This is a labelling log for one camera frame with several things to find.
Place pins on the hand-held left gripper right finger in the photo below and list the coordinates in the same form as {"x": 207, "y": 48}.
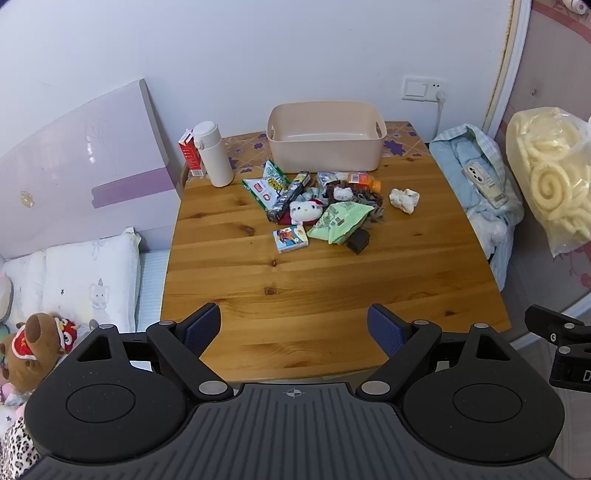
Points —
{"x": 385, "y": 330}

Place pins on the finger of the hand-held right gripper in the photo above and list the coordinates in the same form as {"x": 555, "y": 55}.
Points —
{"x": 554, "y": 325}

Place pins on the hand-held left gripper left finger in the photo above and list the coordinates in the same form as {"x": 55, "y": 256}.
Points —
{"x": 203, "y": 325}

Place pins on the light green packet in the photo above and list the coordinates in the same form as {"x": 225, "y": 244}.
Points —
{"x": 339, "y": 221}

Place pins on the brown furry plush toy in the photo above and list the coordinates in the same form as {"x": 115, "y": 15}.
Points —
{"x": 369, "y": 205}

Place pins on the green white snack bag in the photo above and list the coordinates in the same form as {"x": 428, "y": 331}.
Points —
{"x": 265, "y": 189}

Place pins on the long dark snack packet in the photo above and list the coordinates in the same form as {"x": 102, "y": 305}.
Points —
{"x": 287, "y": 199}

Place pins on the grey-green knit glove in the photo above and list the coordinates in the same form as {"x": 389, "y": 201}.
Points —
{"x": 318, "y": 193}

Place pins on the pale tissue pack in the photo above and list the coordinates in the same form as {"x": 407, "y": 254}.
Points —
{"x": 328, "y": 177}

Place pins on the beige plastic storage bin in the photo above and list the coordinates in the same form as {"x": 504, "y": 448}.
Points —
{"x": 323, "y": 154}

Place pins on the light blue bed sheet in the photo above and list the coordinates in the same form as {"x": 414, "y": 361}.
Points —
{"x": 150, "y": 286}

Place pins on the wooden desk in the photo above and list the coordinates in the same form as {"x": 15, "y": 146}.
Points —
{"x": 277, "y": 281}

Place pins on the white printed pillow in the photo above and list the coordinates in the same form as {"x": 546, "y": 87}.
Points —
{"x": 92, "y": 277}
{"x": 23, "y": 281}

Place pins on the small colourful card box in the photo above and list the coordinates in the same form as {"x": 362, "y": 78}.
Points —
{"x": 290, "y": 239}

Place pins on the white crumpled cloth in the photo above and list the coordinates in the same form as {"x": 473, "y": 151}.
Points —
{"x": 404, "y": 199}

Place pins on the red lion plush toy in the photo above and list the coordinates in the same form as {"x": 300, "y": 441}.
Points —
{"x": 68, "y": 334}

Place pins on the bag of yellow foam rolls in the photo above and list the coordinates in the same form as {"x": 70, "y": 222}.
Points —
{"x": 549, "y": 184}

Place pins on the white cat plush toy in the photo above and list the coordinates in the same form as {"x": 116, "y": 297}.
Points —
{"x": 304, "y": 211}

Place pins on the orange packet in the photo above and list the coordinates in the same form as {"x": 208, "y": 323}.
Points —
{"x": 362, "y": 180}

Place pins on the white remote control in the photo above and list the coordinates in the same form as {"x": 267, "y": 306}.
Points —
{"x": 485, "y": 182}

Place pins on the white thermos bottle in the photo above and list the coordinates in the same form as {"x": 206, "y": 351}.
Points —
{"x": 214, "y": 161}

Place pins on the red drink carton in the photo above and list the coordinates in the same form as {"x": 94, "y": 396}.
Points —
{"x": 188, "y": 154}

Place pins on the brown bear plush toy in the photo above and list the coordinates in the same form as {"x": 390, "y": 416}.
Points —
{"x": 32, "y": 350}

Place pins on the light blue clothing pile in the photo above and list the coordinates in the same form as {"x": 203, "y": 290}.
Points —
{"x": 461, "y": 152}

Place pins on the purple white headboard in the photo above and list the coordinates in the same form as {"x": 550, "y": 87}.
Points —
{"x": 69, "y": 161}

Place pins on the leopard print cloth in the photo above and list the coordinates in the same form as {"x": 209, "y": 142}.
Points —
{"x": 16, "y": 443}

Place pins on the white wall switch socket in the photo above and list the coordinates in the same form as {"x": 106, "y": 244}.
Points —
{"x": 415, "y": 87}

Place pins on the white door frame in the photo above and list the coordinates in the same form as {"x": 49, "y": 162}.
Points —
{"x": 510, "y": 69}

